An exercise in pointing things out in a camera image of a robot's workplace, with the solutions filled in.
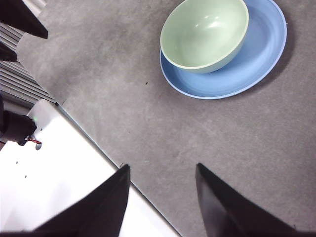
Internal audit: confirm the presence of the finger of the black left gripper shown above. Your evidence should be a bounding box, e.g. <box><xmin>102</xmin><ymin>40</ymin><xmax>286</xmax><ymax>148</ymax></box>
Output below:
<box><xmin>0</xmin><ymin>0</ymin><xmax>49</xmax><ymax>40</ymax></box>
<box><xmin>0</xmin><ymin>43</ymin><xmax>18</xmax><ymax>63</ymax></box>

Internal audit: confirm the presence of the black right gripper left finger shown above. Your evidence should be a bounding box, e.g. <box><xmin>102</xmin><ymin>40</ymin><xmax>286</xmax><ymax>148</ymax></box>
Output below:
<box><xmin>0</xmin><ymin>164</ymin><xmax>131</xmax><ymax>237</ymax></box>

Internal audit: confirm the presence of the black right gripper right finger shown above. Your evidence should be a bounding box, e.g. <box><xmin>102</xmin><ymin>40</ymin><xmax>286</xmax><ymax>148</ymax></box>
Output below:
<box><xmin>196</xmin><ymin>162</ymin><xmax>316</xmax><ymax>237</ymax></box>

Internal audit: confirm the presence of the blue round plate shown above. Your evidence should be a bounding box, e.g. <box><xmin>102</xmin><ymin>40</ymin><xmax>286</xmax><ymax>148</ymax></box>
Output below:
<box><xmin>159</xmin><ymin>0</ymin><xmax>288</xmax><ymax>100</ymax></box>

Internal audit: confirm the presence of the green ribbed bowl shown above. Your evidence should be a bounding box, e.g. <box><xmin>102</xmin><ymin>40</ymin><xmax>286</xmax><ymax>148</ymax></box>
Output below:
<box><xmin>159</xmin><ymin>0</ymin><xmax>250</xmax><ymax>74</ymax></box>

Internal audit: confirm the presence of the grey ribbed aluminium rail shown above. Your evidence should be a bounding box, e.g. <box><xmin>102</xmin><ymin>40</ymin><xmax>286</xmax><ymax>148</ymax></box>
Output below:
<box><xmin>0</xmin><ymin>0</ymin><xmax>56</xmax><ymax>104</ymax></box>

